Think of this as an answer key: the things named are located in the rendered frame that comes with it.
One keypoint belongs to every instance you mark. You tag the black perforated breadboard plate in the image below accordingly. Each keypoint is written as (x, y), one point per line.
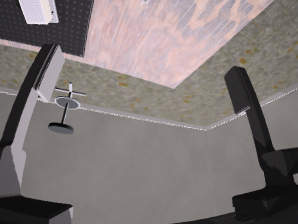
(70, 32)

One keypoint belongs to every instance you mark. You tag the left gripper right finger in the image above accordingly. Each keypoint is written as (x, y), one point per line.
(279, 167)

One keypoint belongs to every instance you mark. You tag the white deep-well plate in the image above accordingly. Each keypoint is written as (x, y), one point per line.
(36, 11)

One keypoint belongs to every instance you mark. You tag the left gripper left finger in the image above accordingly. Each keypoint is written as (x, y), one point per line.
(38, 84)

